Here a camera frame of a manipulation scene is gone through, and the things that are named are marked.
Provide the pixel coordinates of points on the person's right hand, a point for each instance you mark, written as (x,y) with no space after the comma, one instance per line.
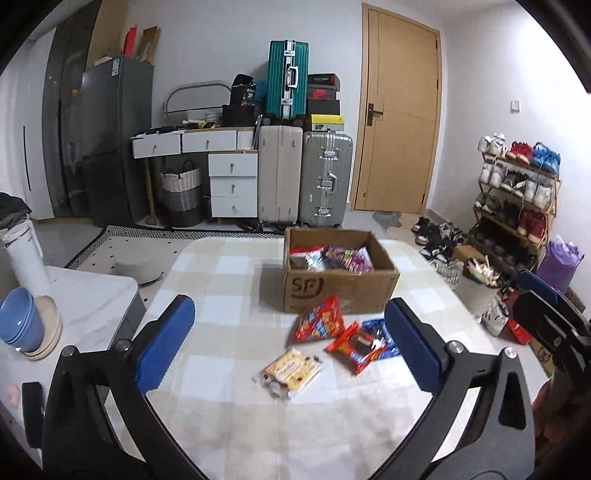
(561,413)

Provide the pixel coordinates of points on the black bag on desk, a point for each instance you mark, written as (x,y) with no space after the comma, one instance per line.
(242,91)

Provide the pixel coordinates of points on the cheese cracker packet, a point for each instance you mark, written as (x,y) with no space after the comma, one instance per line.
(288,375)

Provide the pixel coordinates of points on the silver suitcase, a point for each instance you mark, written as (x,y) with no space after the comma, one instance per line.
(325,170)

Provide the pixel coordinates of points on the door mat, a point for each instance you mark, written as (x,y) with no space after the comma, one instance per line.
(387,219)

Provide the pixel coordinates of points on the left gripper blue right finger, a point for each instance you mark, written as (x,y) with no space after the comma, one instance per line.
(498,440)

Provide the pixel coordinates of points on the patterned floor rug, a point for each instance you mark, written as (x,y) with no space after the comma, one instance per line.
(147,254)

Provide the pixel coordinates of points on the wooden door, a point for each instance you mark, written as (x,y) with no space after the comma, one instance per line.
(400,113)

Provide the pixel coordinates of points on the beige suitcase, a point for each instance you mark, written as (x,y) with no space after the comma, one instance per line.
(280,158)

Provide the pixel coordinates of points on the checked tablecloth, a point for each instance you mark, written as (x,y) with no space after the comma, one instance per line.
(245,402)

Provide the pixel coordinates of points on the red chocolate pie packet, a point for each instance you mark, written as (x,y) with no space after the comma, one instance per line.
(357,347)

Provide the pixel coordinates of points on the white trash bin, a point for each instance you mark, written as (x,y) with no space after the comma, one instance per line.
(475,295)

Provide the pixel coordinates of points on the white marble side table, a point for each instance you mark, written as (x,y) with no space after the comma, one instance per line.
(96,310)

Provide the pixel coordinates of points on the black glass cabinet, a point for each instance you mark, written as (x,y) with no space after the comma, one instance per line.
(87,36)

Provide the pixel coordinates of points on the woven laundry basket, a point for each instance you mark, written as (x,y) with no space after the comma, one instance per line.
(182,194)

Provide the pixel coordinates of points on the red biscuit snack bag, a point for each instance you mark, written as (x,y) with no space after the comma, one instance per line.
(322,322)

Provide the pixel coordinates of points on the white drawer desk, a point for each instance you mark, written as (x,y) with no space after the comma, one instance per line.
(232,164)

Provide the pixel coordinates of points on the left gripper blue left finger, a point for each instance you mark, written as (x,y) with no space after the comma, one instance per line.
(79,441)

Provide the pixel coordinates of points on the wooden shoe rack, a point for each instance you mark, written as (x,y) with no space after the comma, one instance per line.
(514,211)

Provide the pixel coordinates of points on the white electric kettle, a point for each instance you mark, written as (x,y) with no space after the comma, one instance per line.
(26,258)

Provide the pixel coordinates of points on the blue bowls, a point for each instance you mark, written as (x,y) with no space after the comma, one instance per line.
(20,322)

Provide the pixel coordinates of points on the SF cardboard box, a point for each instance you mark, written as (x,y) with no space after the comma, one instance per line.
(359,293)

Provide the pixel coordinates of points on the blue cookie packet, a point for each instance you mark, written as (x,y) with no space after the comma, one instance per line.
(378,328)

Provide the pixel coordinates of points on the stack of shoe boxes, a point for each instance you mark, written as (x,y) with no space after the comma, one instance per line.
(323,105)

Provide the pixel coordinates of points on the red shopping bag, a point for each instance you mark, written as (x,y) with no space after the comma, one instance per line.
(521,335)

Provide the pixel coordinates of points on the dark grey refrigerator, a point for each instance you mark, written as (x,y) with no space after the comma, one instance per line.
(116,100)

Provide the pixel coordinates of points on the purple gift bag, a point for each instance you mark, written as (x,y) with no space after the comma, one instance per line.
(560,263)

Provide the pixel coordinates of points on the purple candy bag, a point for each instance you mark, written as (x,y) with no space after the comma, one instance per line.
(356,260)

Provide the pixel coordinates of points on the teal suitcase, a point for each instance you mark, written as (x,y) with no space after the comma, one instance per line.
(287,81)

